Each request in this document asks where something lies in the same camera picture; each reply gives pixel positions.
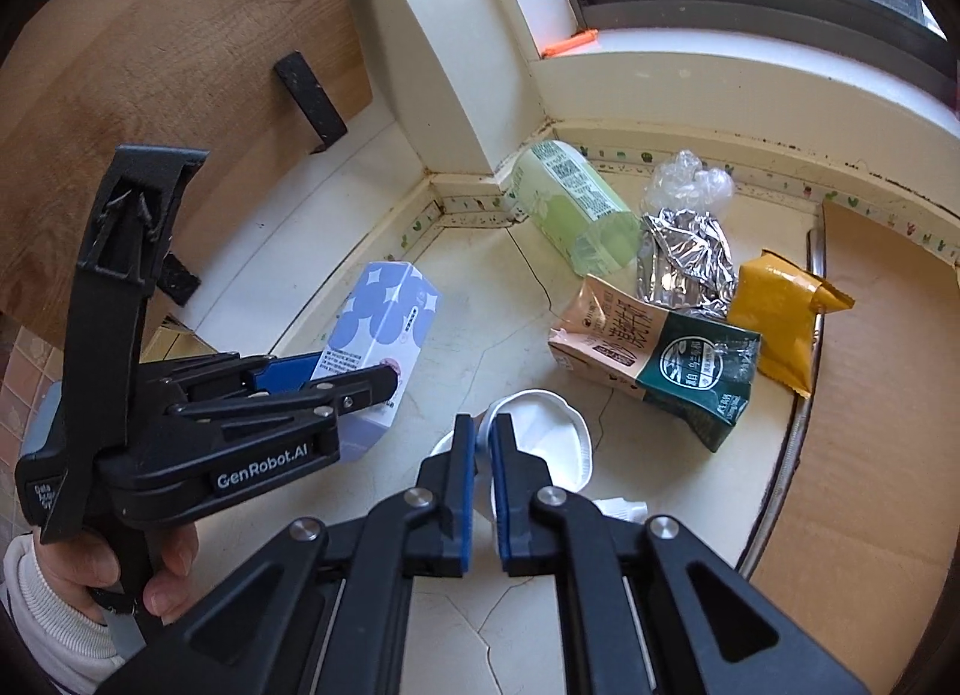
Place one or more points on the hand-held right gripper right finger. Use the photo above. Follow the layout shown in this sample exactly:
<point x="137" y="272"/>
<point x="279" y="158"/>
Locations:
<point x="501" y="507"/>

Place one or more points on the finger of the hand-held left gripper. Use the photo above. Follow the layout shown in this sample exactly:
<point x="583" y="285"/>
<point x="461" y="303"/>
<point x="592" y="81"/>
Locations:
<point x="360" y="389"/>
<point x="289" y="373"/>

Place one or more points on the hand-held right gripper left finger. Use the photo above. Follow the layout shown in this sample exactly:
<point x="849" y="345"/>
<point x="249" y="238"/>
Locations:
<point x="466" y="507"/>

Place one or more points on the blue dotted carton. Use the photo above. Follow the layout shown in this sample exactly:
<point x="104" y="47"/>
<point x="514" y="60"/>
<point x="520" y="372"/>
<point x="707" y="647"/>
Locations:
<point x="382" y="313"/>

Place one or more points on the white crushed paper cup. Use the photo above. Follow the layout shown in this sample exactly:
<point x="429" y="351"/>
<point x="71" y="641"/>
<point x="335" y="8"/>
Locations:
<point x="551" y="440"/>

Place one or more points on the light green paper cup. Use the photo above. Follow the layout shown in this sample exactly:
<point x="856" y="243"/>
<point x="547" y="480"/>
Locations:
<point x="570" y="208"/>

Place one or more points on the clear plastic bag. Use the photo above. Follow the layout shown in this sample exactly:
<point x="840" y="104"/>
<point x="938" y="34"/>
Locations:
<point x="686" y="185"/>

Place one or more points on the person's left forearm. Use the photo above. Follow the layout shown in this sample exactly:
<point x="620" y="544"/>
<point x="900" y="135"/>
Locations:
<point x="52" y="642"/>

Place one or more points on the person's left hand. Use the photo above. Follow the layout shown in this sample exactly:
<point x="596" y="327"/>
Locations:
<point x="75" y="567"/>

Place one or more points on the white crumpled tissue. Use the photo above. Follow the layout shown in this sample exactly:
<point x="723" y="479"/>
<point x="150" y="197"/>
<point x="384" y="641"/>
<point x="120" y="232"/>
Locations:
<point x="622" y="507"/>

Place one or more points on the brown and green carton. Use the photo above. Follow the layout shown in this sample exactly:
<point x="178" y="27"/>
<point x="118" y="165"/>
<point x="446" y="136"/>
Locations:
<point x="660" y="358"/>

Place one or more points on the black metal board rack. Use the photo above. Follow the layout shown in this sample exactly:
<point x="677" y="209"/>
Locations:
<point x="311" y="103"/>

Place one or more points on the silver foil wrapper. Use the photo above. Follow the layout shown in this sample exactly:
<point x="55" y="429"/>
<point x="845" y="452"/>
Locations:
<point x="686" y="260"/>

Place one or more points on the yellow pouch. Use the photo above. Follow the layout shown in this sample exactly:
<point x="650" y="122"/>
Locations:
<point x="776" y="313"/>

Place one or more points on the wooden cutting board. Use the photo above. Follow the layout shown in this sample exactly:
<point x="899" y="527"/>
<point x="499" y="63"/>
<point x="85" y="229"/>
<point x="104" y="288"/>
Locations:
<point x="150" y="65"/>

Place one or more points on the flat cardboard sheet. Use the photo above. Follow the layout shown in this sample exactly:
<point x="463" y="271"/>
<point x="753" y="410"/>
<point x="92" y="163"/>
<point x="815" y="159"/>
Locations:
<point x="862" y="477"/>

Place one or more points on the orange marker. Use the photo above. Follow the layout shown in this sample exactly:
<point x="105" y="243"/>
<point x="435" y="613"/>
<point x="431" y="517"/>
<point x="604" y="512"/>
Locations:
<point x="571" y="43"/>

